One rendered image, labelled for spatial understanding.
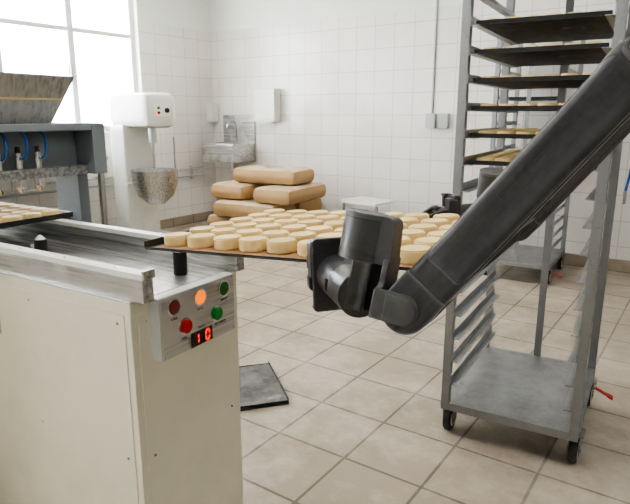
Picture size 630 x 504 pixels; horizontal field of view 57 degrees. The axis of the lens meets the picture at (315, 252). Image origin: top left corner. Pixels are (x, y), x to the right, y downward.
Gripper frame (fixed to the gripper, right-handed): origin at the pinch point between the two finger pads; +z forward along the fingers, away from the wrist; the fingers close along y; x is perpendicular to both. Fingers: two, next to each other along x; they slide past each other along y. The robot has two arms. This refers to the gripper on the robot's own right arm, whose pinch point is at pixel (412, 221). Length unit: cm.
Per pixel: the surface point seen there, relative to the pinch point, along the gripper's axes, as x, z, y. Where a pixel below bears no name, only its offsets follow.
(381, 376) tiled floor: -131, -41, -98
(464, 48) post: -73, -49, 42
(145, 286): -6, 54, -10
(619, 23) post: -42, -82, 45
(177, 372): -15, 50, -33
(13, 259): -36, 85, -9
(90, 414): -18, 69, -42
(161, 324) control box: -9, 52, -19
